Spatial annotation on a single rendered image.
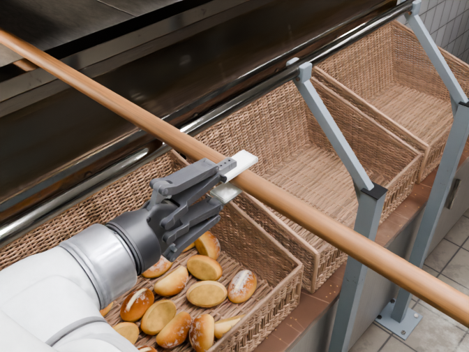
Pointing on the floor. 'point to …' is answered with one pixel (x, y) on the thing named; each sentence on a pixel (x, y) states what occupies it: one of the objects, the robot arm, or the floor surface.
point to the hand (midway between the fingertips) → (234, 176)
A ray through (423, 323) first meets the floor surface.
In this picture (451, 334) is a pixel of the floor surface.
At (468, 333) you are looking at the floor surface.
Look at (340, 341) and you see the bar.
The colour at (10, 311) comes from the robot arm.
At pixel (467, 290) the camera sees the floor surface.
